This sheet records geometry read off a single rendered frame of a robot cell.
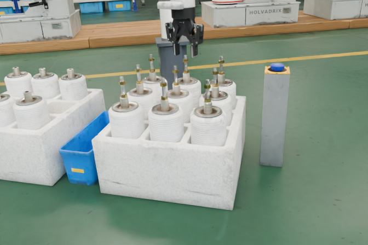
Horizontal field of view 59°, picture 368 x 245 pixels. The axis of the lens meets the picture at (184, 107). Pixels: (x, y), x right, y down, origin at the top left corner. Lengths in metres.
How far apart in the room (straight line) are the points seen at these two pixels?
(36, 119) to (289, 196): 0.77
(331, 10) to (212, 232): 2.92
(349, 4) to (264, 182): 2.77
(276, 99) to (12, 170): 0.84
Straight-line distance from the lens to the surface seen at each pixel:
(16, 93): 1.40
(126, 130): 0.91
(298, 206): 0.97
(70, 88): 1.25
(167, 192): 0.94
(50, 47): 3.04
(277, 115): 1.03
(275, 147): 1.07
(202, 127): 0.83
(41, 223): 0.99
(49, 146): 1.07
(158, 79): 1.14
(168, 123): 0.86
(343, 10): 3.57
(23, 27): 3.14
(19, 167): 1.15
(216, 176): 0.87
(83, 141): 1.16
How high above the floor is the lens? 0.60
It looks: 23 degrees down
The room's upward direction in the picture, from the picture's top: 3 degrees counter-clockwise
